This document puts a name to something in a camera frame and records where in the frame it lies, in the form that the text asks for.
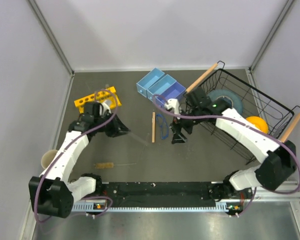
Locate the test tube brush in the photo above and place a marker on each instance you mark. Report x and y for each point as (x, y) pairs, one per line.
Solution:
(110, 165)

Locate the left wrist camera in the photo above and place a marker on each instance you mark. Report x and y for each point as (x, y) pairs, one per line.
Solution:
(105, 107)

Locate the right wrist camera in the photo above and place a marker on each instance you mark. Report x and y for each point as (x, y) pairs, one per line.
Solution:
(173, 104)

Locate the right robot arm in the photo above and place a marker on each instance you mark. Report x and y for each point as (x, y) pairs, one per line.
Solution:
(276, 159)

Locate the yellow test tube rack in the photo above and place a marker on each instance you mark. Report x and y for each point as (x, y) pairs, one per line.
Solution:
(102, 96)

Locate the purple drawer box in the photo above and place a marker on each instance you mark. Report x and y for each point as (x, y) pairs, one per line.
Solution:
(175, 91)

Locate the light blue drawer box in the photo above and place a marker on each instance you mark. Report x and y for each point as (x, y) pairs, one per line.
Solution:
(148, 80)

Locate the wooden stick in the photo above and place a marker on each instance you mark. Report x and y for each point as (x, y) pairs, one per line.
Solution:
(153, 127)

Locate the paper cup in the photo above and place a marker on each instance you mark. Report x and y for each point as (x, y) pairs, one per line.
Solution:
(48, 157)

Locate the black wire dish rack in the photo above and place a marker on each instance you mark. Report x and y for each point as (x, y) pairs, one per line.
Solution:
(212, 141)

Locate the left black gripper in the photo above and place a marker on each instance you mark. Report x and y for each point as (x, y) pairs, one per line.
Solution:
(118, 128)

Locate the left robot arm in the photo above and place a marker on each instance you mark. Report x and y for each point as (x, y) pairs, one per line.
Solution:
(51, 193)

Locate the blue safety glasses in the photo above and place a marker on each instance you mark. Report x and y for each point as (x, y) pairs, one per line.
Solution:
(163, 126)

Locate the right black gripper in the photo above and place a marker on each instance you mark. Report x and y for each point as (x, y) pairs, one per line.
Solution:
(178, 137)

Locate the yellow ribbed bowl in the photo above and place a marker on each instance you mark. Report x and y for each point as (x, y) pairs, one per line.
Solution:
(259, 123)

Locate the middle blue drawer box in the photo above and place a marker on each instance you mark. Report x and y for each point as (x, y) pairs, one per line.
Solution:
(160, 86)

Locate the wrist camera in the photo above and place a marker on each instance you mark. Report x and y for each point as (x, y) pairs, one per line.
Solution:
(105, 107)
(173, 104)

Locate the blue ceramic plate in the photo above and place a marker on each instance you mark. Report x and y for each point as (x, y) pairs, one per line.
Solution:
(228, 96)

